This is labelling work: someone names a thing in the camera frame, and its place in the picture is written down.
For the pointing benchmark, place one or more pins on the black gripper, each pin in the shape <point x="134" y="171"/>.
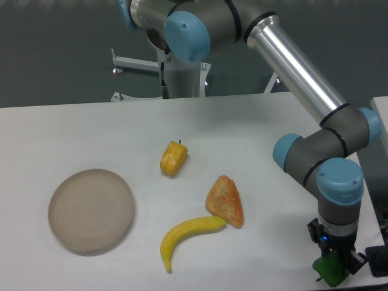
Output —
<point x="339" y="238"/>

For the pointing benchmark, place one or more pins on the green bell pepper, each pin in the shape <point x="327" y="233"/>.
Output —
<point x="331" y="269"/>

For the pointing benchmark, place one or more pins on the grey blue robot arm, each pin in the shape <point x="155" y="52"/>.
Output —
<point x="186" y="32"/>

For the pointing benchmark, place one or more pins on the yellow bell pepper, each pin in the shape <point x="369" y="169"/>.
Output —
<point x="173" y="158"/>

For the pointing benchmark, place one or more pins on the black device at table edge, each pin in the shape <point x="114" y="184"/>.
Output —
<point x="377" y="258"/>

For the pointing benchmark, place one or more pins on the orange triangular pastry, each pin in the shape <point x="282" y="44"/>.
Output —
<point x="224" y="200"/>

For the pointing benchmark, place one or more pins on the yellow banana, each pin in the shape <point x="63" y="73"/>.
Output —
<point x="180" y="232"/>

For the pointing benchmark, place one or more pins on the white side table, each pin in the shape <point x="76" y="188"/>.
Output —
<point x="380" y="105"/>

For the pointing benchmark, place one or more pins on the beige round plate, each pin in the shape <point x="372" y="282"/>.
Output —
<point x="91" y="211"/>

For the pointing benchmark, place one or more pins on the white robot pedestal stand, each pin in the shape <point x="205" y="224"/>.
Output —
<point x="234" y="70"/>

